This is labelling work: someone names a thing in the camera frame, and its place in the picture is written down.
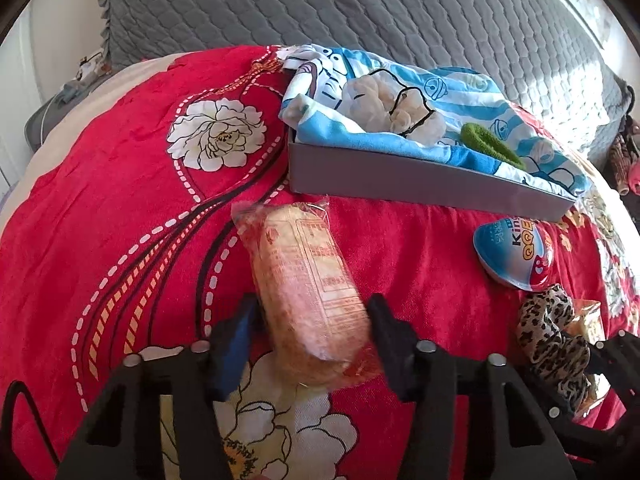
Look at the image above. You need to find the yellow rice cake snack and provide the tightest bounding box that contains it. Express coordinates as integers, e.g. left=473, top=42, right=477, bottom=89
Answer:
left=565, top=299, right=611, bottom=419

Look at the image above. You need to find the grey quilted headboard cover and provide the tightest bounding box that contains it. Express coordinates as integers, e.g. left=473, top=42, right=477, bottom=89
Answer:
left=99, top=0, right=639, bottom=166

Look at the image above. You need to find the grey shallow tray box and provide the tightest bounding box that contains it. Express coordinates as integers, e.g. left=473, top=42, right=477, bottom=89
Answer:
left=288, top=130, right=575, bottom=222

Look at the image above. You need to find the leopard print scrunchie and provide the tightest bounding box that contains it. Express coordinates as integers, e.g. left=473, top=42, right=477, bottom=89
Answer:
left=516, top=284, right=590, bottom=414

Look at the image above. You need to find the red floral bedspread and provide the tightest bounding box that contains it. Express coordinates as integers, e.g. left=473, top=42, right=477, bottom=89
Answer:
left=1, top=47, right=639, bottom=479

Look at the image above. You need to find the beige organza scrunchie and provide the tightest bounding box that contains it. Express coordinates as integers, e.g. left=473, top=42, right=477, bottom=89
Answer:
left=338, top=68, right=446, bottom=146

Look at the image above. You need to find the Kinder Joy egg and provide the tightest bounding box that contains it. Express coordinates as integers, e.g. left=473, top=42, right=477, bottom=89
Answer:
left=473, top=217, right=554, bottom=292

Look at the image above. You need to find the blue striped Doraemon cloth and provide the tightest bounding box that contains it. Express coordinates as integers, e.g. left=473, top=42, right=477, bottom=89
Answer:
left=278, top=44, right=590, bottom=197

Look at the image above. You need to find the green fuzzy hair tie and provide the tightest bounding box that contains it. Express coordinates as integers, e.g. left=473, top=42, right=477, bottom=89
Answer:
left=459, top=121, right=527, bottom=172

